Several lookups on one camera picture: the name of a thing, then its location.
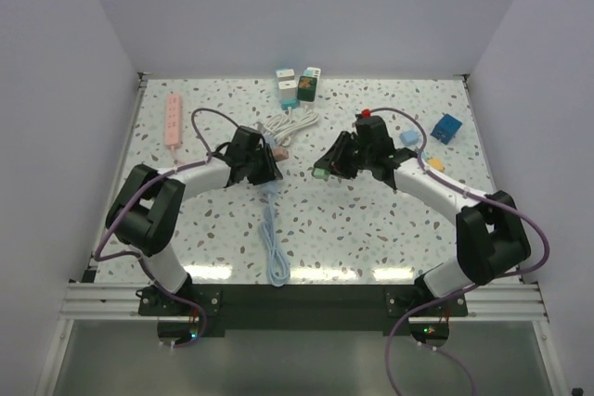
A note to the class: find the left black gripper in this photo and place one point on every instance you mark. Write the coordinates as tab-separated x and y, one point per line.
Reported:
270	172

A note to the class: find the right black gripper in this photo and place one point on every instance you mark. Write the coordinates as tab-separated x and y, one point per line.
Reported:
336	157

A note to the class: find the mint green plug adapter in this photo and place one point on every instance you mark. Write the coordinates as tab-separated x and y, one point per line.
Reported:
320	174

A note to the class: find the pink brown plug adapter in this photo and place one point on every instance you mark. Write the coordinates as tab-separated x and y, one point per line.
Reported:
280	154

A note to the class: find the light blue plug adapter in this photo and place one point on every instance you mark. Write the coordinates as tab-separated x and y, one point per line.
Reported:
410	138

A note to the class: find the light blue power strip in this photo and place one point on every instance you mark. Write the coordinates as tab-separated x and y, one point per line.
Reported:
278	269

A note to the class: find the yellow plug adapter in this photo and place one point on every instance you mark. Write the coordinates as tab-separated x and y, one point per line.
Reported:
436	164

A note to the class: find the pink power strip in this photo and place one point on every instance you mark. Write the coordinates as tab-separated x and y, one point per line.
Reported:
173	127

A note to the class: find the blue cube socket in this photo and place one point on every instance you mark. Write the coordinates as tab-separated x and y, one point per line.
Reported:
446	129

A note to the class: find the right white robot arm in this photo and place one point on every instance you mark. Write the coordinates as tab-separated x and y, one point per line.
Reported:
490	238

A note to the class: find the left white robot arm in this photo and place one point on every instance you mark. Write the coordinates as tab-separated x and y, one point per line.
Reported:
142	219

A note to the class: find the white power strip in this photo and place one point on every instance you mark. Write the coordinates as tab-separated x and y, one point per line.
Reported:
281	128

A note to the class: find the green picture charger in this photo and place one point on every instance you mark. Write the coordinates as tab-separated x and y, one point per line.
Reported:
306	89

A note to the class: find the white charger front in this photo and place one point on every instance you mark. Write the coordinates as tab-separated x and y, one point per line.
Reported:
287	90

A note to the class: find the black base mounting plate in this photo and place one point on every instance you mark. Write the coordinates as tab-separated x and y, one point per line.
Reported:
287	308

